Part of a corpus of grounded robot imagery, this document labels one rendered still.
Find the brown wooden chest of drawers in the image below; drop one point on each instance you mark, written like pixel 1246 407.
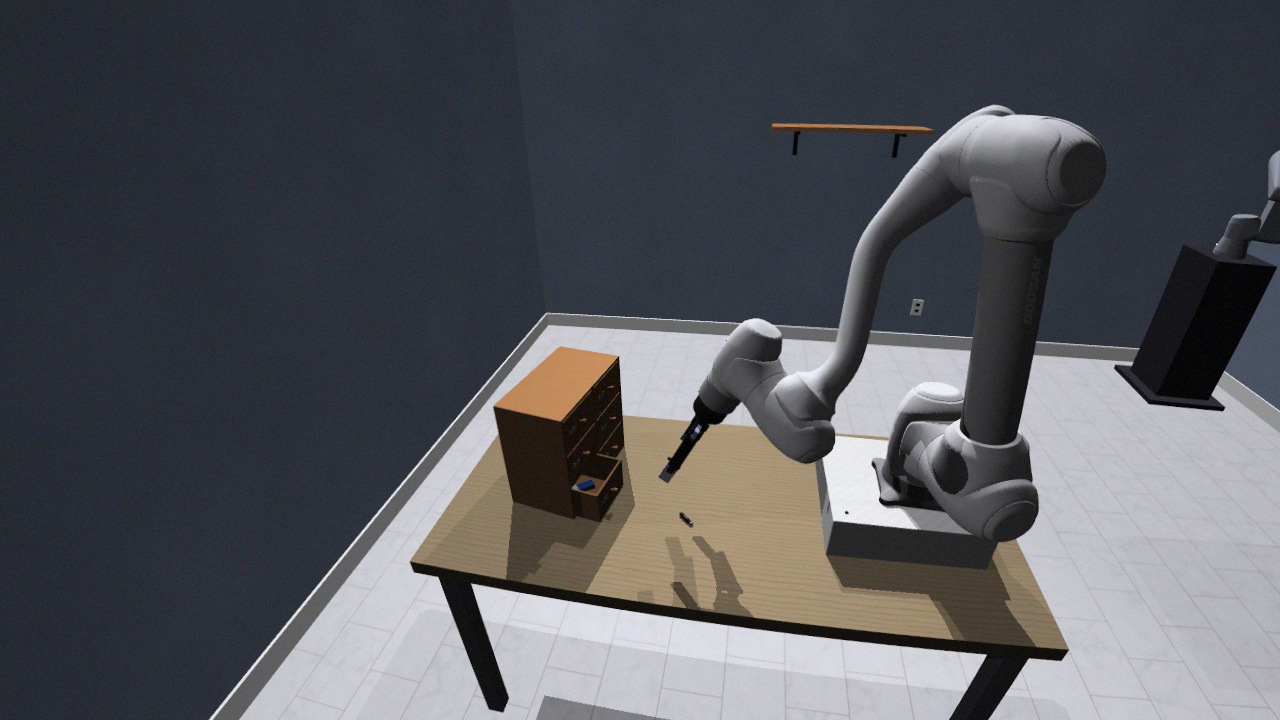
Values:
pixel 529 421

